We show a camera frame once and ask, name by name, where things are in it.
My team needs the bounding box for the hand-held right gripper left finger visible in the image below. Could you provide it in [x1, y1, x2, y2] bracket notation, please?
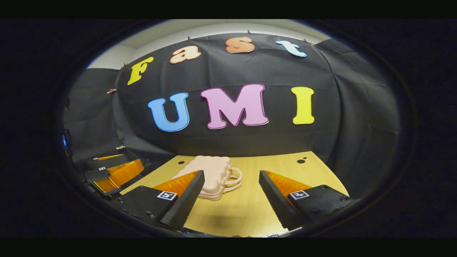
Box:
[120, 170, 206, 231]

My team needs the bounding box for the pink suitcase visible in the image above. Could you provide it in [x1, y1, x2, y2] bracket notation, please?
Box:
[171, 155, 243, 201]

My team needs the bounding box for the black backdrop cloth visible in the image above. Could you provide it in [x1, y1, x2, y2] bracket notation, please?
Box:
[62, 32, 400, 197]

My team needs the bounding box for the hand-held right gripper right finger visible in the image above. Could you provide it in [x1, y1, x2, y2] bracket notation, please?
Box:
[259, 170, 354, 231]

